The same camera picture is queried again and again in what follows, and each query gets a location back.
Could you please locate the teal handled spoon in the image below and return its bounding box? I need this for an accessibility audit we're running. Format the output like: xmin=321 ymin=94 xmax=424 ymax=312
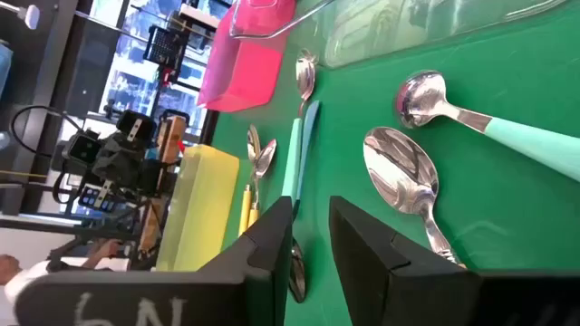
xmin=280 ymin=47 xmax=321 ymax=200
xmin=394 ymin=70 xmax=580 ymax=184

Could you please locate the person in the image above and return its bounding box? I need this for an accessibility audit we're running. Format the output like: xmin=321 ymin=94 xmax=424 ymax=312
xmin=0 ymin=238 xmax=132 ymax=318

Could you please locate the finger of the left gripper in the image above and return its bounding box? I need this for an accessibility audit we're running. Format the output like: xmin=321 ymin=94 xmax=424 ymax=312
xmin=77 ymin=180 xmax=121 ymax=213
xmin=115 ymin=110 xmax=158 ymax=144

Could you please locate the blue handled spoon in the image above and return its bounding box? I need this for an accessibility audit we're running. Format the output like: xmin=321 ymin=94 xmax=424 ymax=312
xmin=287 ymin=99 xmax=322 ymax=304

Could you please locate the pink plastic bin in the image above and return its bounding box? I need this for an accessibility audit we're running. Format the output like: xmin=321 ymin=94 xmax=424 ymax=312
xmin=197 ymin=0 xmax=298 ymax=113

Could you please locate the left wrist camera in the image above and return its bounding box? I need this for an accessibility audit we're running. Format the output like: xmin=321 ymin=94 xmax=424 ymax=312
xmin=63 ymin=130 xmax=104 ymax=165

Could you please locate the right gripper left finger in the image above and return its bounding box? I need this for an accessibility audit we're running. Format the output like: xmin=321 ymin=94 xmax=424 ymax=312
xmin=13 ymin=196 xmax=295 ymax=326

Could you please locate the clear plastic bin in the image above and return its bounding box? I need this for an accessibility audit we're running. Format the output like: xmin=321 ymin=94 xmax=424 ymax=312
xmin=228 ymin=0 xmax=572 ymax=69

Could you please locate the black perforated light panel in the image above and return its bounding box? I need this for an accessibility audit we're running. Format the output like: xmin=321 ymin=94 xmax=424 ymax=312
xmin=143 ymin=24 xmax=188 ymax=70

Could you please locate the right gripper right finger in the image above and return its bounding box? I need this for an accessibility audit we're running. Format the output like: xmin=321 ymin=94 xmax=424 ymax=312
xmin=329 ymin=196 xmax=580 ymax=326

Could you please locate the yellow plastic bin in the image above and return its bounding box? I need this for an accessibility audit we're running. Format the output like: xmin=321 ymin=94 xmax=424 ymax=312
xmin=155 ymin=143 xmax=241 ymax=273

